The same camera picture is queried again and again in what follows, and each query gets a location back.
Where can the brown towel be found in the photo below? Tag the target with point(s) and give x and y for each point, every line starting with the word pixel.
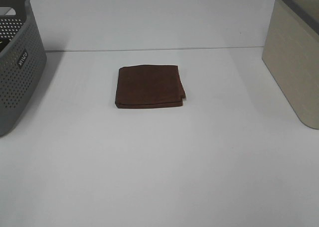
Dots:
pixel 149 87

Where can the grey perforated plastic basket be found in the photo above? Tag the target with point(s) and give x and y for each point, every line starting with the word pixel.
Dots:
pixel 22 61

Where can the beige plastic basket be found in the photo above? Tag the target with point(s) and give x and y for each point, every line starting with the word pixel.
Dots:
pixel 291 54

